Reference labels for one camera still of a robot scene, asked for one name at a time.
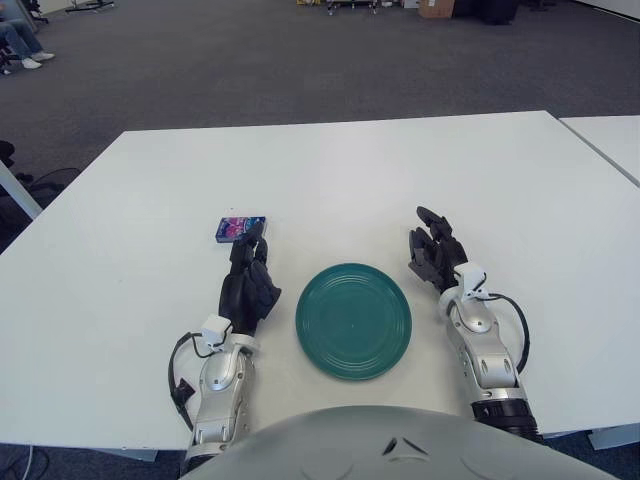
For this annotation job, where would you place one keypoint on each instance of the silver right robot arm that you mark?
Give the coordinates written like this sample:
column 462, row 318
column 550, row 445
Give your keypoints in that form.
column 487, row 365

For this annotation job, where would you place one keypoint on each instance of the black cabinet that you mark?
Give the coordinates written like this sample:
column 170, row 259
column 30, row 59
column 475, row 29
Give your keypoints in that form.
column 500, row 10

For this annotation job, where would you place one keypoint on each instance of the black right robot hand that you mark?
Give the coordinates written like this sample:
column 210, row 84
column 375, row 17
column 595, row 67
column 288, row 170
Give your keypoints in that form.
column 440, row 255

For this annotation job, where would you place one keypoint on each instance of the white table leg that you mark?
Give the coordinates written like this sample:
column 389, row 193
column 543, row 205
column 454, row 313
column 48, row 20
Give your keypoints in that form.
column 20, row 192

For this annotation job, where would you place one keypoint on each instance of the seated person in jeans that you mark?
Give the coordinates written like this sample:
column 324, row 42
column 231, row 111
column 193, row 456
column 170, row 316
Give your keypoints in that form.
column 20, row 40

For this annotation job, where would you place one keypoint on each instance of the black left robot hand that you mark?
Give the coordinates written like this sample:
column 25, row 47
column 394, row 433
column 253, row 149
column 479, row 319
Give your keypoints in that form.
column 247, row 295

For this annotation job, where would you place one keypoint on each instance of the white table foot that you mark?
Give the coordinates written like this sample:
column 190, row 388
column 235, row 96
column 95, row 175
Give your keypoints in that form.
column 615, row 439

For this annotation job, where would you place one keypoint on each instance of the wheeled cart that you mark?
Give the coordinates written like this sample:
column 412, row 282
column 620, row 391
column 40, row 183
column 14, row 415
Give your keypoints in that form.
column 350, row 4

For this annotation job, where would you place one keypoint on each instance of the green round plate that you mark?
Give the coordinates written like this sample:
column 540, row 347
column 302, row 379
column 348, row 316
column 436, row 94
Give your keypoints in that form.
column 350, row 325

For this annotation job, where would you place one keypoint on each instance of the grey robot torso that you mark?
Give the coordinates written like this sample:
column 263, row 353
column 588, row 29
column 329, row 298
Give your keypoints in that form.
column 350, row 445

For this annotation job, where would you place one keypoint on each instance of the brown cardboard box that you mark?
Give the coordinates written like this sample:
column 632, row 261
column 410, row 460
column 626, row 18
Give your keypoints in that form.
column 435, row 7

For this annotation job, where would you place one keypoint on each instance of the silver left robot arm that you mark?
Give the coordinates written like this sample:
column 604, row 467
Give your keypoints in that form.
column 220, row 370

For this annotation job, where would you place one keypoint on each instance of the black stand base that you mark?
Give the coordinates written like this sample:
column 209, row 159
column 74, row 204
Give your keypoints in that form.
column 90, row 6

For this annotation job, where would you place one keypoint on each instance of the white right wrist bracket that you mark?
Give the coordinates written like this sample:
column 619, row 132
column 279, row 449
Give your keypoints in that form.
column 470, row 275

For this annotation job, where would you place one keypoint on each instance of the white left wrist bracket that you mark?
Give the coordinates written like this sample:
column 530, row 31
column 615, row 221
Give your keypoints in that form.
column 215, row 327

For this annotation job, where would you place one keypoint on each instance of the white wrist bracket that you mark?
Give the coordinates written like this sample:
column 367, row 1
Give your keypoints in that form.
column 215, row 327
column 470, row 275

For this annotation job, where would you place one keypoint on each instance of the blue purple gum box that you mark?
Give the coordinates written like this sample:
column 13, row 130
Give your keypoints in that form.
column 232, row 227

